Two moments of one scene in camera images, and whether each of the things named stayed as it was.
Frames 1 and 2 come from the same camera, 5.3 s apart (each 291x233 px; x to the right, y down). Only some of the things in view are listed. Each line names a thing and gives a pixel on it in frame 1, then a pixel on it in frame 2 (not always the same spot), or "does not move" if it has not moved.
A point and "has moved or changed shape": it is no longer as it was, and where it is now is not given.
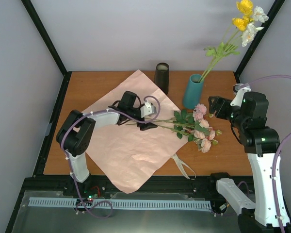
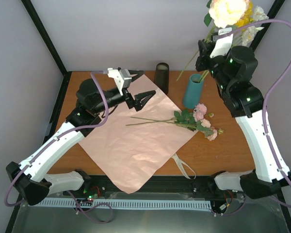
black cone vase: (162, 76) does not move
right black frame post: (273, 12) does not move
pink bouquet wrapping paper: (131, 157) does not move
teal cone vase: (193, 92) does not move
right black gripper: (223, 101) → (207, 47)
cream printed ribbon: (174, 156) does not move
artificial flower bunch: (191, 126) has moved or changed shape
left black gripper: (146, 126) → (137, 103)
